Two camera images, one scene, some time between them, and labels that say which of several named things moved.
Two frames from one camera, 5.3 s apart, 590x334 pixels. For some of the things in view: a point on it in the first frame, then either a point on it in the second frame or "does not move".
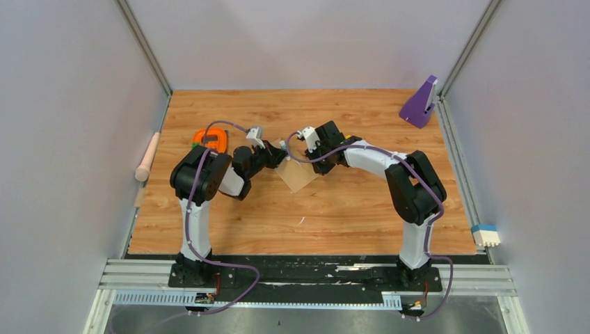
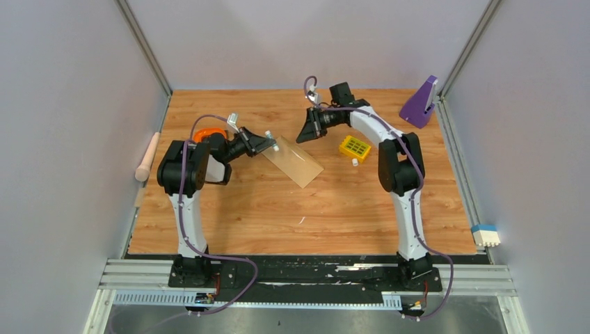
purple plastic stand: x=419 y=106 does not move
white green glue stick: x=283 y=147 to x=268 y=134
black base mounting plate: x=280 y=280 does not move
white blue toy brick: x=485 y=234 does not move
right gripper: x=321 y=169 to x=314 y=128
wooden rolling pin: x=142 y=172 does not move
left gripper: x=274 y=156 to x=252 y=142
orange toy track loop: x=222 y=138 does not move
